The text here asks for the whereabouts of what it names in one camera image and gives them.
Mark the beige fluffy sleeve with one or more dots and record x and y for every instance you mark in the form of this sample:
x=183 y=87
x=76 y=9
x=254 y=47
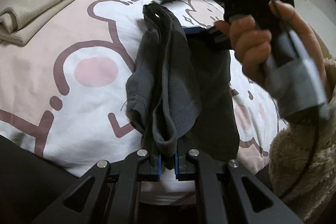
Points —
x=302 y=167

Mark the dark grey tank top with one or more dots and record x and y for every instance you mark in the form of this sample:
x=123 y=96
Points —
x=181 y=88

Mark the cartoon bear bed sheet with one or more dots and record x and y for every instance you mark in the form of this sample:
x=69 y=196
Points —
x=63 y=93

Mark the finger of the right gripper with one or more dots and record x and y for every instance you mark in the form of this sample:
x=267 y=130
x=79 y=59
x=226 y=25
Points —
x=221 y=39
x=195 y=30

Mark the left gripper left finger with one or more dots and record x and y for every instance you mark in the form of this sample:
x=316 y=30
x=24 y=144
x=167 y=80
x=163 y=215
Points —
x=151 y=169

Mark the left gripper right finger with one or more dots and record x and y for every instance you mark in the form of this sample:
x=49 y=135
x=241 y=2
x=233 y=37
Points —
x=184 y=160

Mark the person's right hand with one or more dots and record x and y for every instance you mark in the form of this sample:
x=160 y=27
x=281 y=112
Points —
x=252 y=46

